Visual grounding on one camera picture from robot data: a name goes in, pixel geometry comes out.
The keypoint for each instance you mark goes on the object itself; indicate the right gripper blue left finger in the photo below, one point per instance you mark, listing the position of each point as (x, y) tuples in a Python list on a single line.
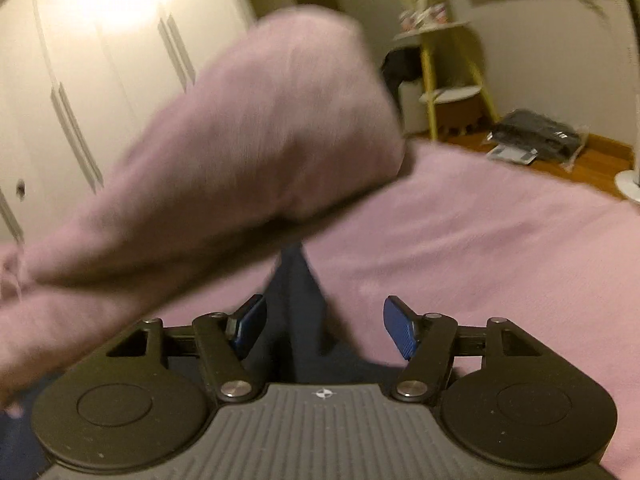
[(245, 325)]

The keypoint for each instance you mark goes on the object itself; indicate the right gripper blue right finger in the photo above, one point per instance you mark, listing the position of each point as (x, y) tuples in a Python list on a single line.
[(404, 326)]

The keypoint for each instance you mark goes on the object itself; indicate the dark navy garment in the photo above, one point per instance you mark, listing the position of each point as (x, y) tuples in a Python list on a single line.
[(146, 398)]

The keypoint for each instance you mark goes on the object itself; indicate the purple bed sheet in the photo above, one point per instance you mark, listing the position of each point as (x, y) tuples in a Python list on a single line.
[(471, 238)]

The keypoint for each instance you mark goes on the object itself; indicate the purple duvet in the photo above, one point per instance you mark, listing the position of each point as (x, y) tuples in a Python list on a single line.
[(291, 120)]

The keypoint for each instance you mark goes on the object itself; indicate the black bag on floor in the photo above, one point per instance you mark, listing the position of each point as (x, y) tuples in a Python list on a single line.
[(539, 135)]

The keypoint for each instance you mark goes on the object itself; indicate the yellow side table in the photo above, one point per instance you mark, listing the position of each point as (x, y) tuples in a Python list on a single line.
[(451, 67)]

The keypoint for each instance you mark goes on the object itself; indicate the white fan base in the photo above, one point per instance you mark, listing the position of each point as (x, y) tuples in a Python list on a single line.
[(627, 183)]

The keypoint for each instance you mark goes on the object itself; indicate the white wardrobe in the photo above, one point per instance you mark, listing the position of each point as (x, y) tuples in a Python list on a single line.
[(79, 81)]

